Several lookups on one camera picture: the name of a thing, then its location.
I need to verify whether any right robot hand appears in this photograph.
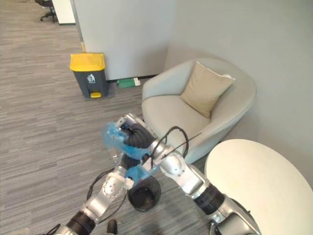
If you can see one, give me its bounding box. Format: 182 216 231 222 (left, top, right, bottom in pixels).
116 113 156 149

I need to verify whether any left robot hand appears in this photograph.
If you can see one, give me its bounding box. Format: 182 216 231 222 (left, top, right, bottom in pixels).
121 150 143 172

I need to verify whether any blue plastic rubbish bag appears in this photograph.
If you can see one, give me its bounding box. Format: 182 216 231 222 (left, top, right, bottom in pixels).
101 121 159 183

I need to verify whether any small black mesh bin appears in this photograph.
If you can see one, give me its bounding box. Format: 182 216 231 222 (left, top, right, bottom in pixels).
127 175 161 212

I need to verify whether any grey trash can yellow lid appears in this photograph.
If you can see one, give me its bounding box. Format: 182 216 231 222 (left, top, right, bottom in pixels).
69 52 110 99

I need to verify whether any round white tea table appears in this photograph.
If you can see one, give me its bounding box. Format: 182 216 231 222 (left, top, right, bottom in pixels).
204 139 313 235

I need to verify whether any beige upholstered armchair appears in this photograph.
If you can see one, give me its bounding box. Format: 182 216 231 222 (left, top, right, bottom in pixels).
141 58 257 165

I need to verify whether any green white flat box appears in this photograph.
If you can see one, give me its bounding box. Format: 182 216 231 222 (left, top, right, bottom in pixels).
116 77 142 89

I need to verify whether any dark robot foot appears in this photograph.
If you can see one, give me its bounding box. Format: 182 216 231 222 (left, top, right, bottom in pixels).
107 219 118 235

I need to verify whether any tan square cushion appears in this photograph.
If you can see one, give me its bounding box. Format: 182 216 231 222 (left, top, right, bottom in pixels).
179 61 236 118

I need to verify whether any black office chair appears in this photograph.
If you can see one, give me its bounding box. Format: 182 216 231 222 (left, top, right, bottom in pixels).
34 0 57 23

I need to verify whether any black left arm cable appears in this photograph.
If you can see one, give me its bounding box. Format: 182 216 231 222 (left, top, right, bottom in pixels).
87 171 128 218

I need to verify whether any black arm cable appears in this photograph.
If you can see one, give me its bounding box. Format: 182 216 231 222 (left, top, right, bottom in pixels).
149 126 203 169
87 171 128 218

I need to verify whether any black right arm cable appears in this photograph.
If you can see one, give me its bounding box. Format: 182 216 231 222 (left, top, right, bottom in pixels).
149 126 203 169

